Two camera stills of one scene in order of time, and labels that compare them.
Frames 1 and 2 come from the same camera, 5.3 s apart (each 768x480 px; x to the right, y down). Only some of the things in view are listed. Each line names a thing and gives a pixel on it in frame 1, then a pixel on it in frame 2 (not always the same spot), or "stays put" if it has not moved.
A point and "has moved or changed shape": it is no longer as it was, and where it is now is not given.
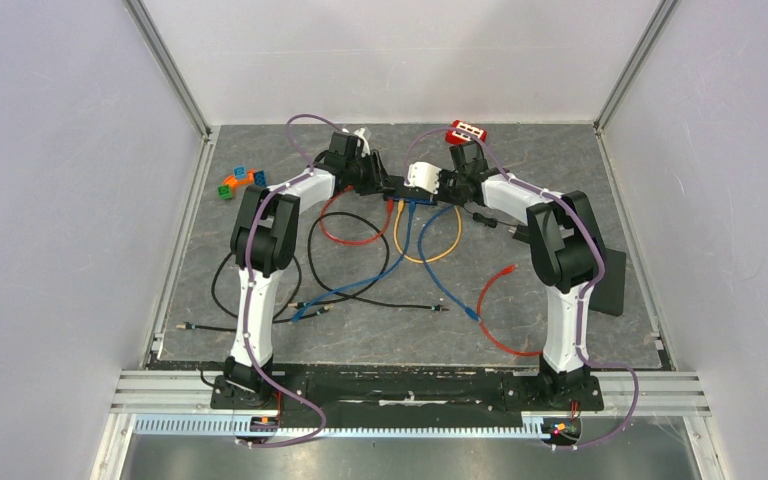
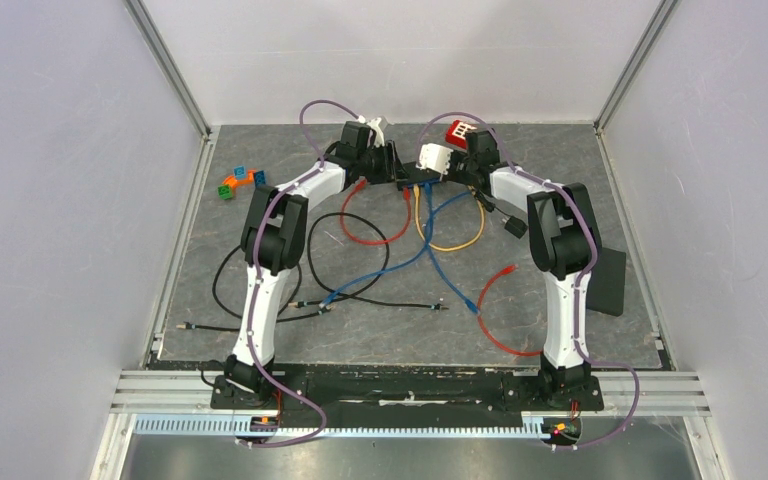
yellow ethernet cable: (428, 260) to (454, 248)
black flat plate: (609, 294) stays put
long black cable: (353, 293) stays put
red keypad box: (463, 133) stays put
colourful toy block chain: (241, 176) stays put
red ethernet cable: (374, 240) has moved or changed shape
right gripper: (443, 175) to (454, 157)
